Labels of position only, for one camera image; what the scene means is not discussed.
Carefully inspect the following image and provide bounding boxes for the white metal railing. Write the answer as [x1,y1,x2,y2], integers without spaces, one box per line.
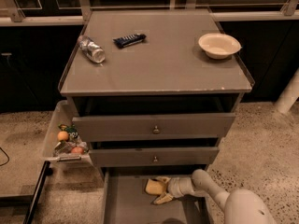
[1,0,299,26]

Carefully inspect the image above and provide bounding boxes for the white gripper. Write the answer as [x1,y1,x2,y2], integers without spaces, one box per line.
[153,176,195,205]

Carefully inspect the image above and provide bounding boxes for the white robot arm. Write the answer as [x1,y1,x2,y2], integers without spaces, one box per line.
[145,169,277,224]

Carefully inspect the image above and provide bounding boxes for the grey drawer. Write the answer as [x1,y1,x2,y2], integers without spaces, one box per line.
[101,167,214,224]
[89,147,219,167]
[72,113,235,142]

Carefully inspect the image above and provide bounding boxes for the black floor cable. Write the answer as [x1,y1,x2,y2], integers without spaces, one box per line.
[0,147,11,168]

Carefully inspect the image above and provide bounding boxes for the dark blue snack bar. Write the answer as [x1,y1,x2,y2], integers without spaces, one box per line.
[113,34,147,49]

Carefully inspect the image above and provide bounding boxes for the grey bottom drawer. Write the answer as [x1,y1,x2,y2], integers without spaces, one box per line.
[101,167,214,224]

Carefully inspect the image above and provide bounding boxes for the grey middle drawer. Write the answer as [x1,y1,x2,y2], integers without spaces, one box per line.
[89,147,219,167]

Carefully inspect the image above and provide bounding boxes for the white paper bowl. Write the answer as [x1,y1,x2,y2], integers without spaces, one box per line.
[198,33,241,60]

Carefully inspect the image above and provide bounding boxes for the grey drawer cabinet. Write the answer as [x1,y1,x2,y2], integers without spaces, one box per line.
[60,10,254,171]

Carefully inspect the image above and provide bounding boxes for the black metal bar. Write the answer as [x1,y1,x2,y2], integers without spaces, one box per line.
[22,161,50,224]

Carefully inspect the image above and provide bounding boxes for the grey top drawer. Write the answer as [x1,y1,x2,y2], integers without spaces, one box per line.
[72,113,235,142]

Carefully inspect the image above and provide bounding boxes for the green snack packet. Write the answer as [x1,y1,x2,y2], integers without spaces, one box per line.
[59,124,78,141]

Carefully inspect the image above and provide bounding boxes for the red apple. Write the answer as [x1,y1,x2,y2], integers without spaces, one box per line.
[71,147,84,154]

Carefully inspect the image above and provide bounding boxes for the clear plastic bin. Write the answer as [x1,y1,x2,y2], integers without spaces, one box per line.
[42,100,91,168]

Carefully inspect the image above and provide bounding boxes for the orange fruit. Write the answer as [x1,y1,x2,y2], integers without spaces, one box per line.
[57,131,69,141]

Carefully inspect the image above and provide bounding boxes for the silver foil snack bag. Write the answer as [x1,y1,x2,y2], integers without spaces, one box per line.
[53,141,89,156]

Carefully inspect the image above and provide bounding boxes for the yellow sponge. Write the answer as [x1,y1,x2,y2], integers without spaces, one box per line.
[145,179,167,196]

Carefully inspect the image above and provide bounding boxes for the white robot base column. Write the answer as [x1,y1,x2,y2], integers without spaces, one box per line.
[275,68,299,114]

